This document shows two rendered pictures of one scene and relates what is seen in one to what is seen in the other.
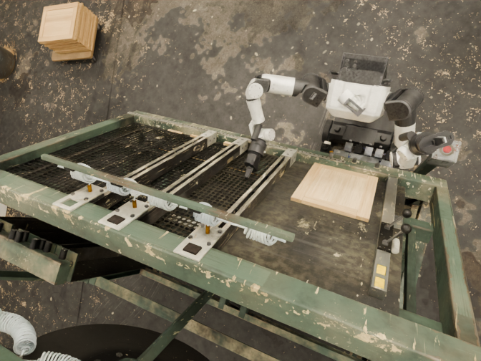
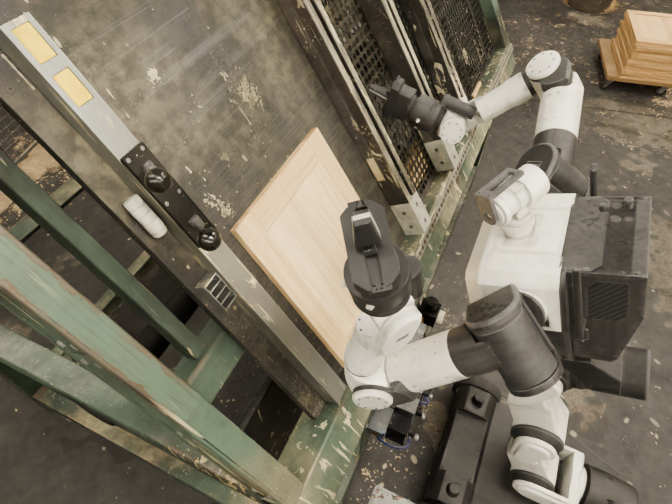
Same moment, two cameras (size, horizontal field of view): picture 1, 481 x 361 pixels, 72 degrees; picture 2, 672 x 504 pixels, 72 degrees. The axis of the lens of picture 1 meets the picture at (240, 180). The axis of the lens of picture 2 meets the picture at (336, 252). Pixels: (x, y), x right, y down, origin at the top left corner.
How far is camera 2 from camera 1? 117 cm
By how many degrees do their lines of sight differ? 23
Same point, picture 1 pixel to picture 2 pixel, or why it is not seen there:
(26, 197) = not seen: outside the picture
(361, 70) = (603, 232)
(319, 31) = not seen: outside the picture
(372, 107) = (501, 262)
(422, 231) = (188, 372)
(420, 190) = (301, 451)
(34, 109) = (522, 28)
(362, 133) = (466, 450)
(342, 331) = not seen: outside the picture
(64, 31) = (648, 34)
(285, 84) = (560, 113)
